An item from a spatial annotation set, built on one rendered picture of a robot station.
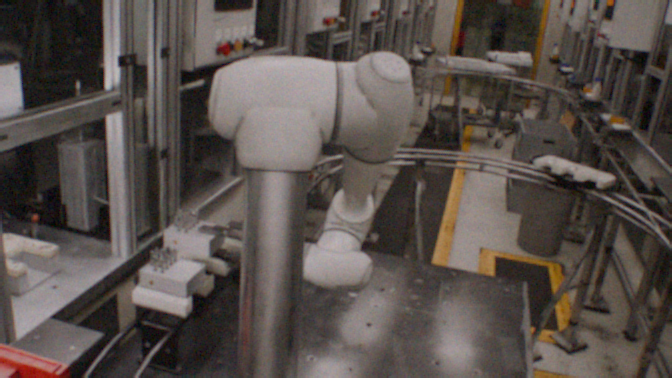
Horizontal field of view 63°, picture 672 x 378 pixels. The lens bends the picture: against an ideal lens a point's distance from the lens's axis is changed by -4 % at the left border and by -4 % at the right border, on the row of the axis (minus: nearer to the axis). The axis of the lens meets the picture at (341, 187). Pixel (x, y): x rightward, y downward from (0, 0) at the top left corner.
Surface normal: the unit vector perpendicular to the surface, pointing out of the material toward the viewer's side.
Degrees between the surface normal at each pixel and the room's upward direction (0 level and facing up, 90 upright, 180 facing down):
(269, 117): 80
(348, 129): 113
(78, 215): 90
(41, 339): 0
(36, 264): 90
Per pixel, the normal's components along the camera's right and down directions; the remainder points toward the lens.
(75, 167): -0.25, 0.32
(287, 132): 0.23, 0.20
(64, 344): 0.10, -0.93
